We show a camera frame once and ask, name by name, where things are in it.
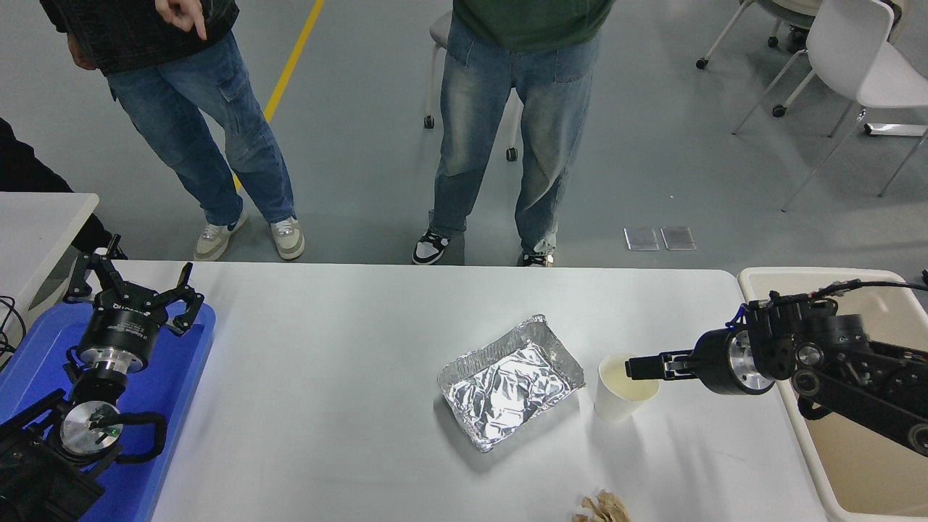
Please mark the silver foil tray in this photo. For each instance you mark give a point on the silver foil tray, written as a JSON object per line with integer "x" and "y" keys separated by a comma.
{"x": 507, "y": 391}

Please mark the silver floor cover plate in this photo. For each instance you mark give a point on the silver floor cover plate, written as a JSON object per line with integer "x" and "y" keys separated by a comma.
{"x": 678, "y": 238}
{"x": 641, "y": 238}

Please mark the white paper cup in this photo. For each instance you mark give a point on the white paper cup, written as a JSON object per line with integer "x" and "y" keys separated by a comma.
{"x": 612, "y": 406}

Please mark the person's right hand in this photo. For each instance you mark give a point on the person's right hand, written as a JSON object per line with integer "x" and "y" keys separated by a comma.
{"x": 81, "y": 54}

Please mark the blue plastic tray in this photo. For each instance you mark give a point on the blue plastic tray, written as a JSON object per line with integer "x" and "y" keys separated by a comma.
{"x": 167, "y": 406}

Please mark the white furniture base bar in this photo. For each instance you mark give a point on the white furniture base bar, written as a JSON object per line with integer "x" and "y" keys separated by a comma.
{"x": 895, "y": 130}

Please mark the large pale plastic bin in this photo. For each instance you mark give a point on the large pale plastic bin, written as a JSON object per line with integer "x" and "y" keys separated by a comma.
{"x": 855, "y": 471}

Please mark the person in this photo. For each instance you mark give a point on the person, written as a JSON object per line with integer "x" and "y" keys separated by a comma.
{"x": 478, "y": 109}
{"x": 22, "y": 170}
{"x": 167, "y": 109}

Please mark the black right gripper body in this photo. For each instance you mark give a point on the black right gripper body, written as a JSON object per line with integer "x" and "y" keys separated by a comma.
{"x": 714, "y": 362}

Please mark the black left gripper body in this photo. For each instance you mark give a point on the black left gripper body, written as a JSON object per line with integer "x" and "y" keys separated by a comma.
{"x": 123, "y": 330}

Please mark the white side table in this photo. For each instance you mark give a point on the white side table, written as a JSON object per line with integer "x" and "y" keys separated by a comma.
{"x": 36, "y": 225}

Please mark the white plastic chair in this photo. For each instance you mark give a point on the white plastic chair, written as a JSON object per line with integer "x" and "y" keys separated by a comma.
{"x": 848, "y": 43}

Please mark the grey chair with casters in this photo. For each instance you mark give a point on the grey chair with casters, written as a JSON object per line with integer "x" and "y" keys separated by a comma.
{"x": 790, "y": 11}
{"x": 440, "y": 29}

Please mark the person's left hand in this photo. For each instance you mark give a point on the person's left hand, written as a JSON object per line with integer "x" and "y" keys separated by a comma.
{"x": 180, "y": 13}

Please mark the crumpled tan paper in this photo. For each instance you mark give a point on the crumpled tan paper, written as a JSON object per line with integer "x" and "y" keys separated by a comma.
{"x": 605, "y": 507}

